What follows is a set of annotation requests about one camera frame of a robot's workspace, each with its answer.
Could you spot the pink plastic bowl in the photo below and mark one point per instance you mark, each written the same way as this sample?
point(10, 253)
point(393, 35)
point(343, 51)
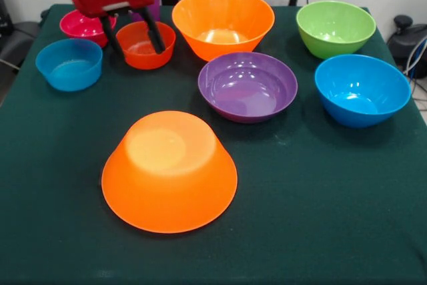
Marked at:
point(83, 26)

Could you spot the purple plastic cup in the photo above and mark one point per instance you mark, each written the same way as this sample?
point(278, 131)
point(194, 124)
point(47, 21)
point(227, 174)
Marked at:
point(154, 11)

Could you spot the large orange bowl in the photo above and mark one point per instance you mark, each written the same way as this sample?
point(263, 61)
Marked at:
point(221, 21)
point(170, 178)

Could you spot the green plastic bowl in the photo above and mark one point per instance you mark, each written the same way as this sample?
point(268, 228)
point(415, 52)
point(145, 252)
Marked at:
point(333, 28)

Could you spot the dark green tablecloth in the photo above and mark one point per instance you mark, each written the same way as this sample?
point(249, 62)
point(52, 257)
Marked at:
point(300, 215)

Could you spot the purple plastic bowl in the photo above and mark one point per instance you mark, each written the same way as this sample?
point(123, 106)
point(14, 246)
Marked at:
point(247, 88)

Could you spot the red plastic bowl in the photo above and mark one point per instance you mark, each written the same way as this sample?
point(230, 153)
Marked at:
point(140, 54)

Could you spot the large blue bowl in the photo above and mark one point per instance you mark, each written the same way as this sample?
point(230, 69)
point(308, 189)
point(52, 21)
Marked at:
point(360, 91)

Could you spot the dark grey chair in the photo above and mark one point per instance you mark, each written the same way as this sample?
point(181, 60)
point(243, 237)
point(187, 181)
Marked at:
point(20, 38)

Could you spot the small translucent blue bowl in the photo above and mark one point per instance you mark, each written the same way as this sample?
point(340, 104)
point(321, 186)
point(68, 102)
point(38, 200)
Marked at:
point(68, 64)

